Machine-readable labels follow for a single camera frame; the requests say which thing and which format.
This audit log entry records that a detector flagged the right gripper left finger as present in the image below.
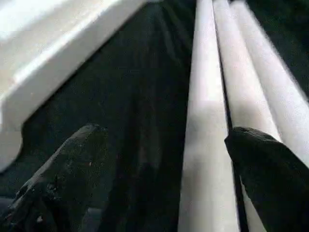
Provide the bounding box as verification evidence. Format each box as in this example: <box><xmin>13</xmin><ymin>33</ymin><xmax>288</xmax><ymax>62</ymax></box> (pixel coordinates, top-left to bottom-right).
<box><xmin>0</xmin><ymin>123</ymin><xmax>110</xmax><ymax>232</ymax></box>

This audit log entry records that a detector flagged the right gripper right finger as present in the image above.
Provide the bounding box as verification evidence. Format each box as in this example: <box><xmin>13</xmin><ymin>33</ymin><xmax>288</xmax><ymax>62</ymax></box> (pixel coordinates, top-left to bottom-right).
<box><xmin>225</xmin><ymin>127</ymin><xmax>309</xmax><ymax>232</ymax></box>

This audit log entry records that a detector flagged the white plastic table top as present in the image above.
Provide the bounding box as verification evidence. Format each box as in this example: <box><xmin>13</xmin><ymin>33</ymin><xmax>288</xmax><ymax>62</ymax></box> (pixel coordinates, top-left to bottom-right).
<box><xmin>0</xmin><ymin>0</ymin><xmax>148</xmax><ymax>173</ymax></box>

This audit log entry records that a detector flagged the black work mat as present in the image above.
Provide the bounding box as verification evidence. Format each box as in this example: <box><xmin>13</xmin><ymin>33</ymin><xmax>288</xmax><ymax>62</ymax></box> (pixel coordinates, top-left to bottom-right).
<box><xmin>0</xmin><ymin>0</ymin><xmax>309</xmax><ymax>232</ymax></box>

